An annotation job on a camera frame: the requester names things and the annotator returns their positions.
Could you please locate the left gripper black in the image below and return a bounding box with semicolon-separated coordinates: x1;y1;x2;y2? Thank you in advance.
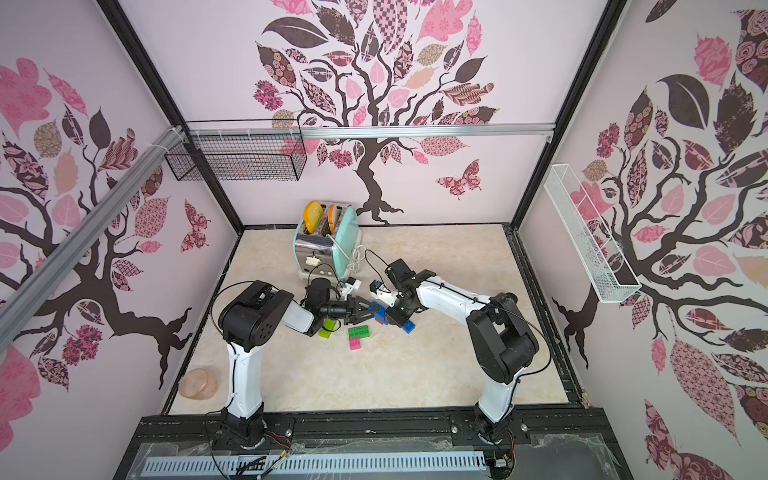
320;295;378;326

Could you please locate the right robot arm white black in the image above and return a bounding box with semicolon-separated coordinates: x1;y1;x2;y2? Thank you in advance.
385;259;539;444

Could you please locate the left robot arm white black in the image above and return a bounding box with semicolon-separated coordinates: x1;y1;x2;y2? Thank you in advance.
216;278;375;448

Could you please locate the lime green lego brick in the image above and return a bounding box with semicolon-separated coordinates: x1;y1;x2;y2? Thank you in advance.
318;321;334;339

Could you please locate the mint green toaster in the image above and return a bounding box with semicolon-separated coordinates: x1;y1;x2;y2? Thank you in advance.
292;201;362;280

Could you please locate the brown toast slice right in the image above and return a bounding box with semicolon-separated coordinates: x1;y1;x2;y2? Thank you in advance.
324;204;343;235

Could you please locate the yellow toast slice left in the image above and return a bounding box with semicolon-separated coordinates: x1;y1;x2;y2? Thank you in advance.
303;201;325;234

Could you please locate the pink translucent bowl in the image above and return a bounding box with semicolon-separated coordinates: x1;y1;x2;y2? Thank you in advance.
178;368;218;400

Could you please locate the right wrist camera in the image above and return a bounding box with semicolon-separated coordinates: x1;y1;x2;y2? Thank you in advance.
369;280;397;306

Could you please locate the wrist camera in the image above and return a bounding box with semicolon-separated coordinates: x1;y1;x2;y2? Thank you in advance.
340;277;362;296
369;280;397;306

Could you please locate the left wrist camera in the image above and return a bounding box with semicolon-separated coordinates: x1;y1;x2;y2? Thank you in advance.
340;277;362;296

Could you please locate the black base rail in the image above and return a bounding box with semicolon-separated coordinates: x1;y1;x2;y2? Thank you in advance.
116;405;631;479

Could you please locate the white cable duct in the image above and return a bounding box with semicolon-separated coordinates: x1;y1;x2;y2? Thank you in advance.
138;451;487;479

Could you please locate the black wire basket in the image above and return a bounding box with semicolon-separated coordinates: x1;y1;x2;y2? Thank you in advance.
165;117;308;182

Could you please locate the white wire basket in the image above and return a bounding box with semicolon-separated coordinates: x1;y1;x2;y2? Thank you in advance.
544;164;641;304

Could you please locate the aluminium rail left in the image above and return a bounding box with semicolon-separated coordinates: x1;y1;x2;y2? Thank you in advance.
1;126;183;349

